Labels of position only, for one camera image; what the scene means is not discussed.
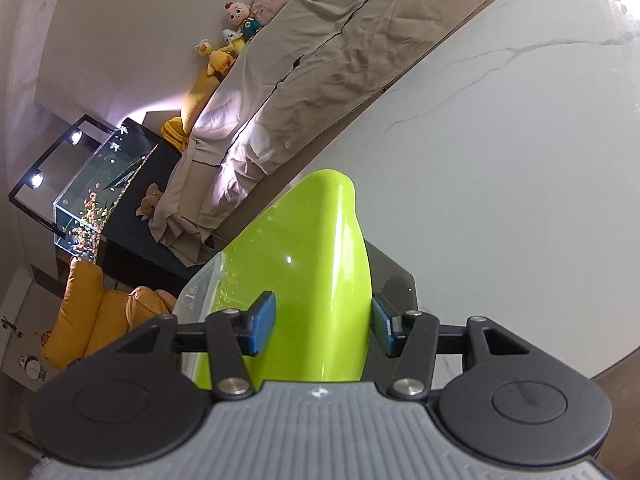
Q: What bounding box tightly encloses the black aquarium light frame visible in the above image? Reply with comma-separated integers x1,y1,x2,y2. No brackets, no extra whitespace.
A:
9,115,121,233

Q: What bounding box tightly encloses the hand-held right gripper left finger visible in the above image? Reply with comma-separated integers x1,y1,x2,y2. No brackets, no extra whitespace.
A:
117,291,277,402

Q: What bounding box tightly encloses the white marble desktop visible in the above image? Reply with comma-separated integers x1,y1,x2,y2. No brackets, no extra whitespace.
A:
270,0,640,381

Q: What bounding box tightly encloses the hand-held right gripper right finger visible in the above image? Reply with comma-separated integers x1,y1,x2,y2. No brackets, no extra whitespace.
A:
370,292,531,402

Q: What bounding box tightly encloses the long yellow pillow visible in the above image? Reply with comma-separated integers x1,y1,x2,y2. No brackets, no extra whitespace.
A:
180,67,223,128

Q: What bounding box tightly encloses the glass fish tank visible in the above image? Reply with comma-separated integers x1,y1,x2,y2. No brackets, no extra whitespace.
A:
52,127,161,263

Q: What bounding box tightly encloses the green storage box lid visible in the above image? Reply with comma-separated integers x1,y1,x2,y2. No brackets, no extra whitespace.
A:
175,169,373,393

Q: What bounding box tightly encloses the beige sofa cover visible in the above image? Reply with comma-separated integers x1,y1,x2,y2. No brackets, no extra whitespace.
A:
147,0,538,268

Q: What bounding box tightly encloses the dark transparent storage box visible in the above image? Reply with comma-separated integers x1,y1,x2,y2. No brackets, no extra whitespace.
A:
361,239,420,391

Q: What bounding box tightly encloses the baby face doll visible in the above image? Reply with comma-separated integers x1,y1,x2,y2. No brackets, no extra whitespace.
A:
224,0,253,28

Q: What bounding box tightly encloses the green doll plush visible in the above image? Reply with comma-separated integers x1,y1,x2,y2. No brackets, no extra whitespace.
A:
240,17,264,45

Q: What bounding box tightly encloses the black cabinet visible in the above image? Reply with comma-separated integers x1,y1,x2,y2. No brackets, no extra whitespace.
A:
97,117,213,291

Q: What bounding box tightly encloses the pink plush toy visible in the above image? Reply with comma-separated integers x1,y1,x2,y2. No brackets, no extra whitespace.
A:
250,0,291,26

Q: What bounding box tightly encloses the yellow striped plush toy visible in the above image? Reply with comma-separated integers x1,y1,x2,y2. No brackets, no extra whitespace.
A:
161,116,190,153

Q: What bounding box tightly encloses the small brown plush toy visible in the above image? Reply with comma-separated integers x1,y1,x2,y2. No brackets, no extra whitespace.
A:
136,184,163,222

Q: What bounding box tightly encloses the yellow leather armchair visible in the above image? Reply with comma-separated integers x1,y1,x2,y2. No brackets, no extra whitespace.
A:
41,257,178,373

